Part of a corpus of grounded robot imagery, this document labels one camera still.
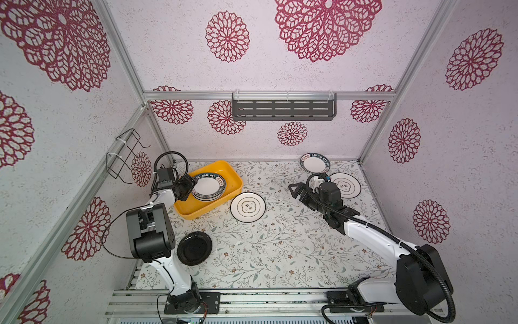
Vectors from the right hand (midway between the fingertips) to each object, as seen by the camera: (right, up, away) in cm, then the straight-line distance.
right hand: (294, 187), depth 83 cm
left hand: (-46, 0, +15) cm, 49 cm away
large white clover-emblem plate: (-20, -11, +17) cm, 28 cm away
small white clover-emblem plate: (+34, 0, +26) cm, 43 cm away
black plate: (-42, -26, +3) cm, 50 cm away
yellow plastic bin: (-48, -10, +14) cm, 51 cm away
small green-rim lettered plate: (+18, +13, +38) cm, 44 cm away
